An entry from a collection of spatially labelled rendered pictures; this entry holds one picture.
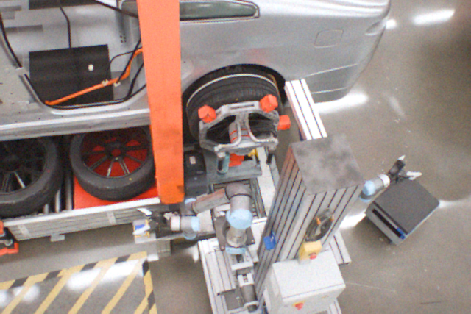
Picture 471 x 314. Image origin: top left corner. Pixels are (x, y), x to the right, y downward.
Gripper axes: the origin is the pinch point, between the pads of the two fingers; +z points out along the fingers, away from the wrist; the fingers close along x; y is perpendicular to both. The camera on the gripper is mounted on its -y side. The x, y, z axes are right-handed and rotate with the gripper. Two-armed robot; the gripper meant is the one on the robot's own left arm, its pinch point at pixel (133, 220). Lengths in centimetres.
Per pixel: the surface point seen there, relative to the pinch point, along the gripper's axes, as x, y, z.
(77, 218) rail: 49, 83, 52
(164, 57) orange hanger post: 33, -88, -18
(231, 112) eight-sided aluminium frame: 82, 2, -52
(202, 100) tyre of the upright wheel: 94, 4, -33
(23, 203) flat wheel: 52, 71, 87
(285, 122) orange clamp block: 94, 24, -91
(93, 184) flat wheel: 66, 65, 42
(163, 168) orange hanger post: 44.4, 13.1, -11.7
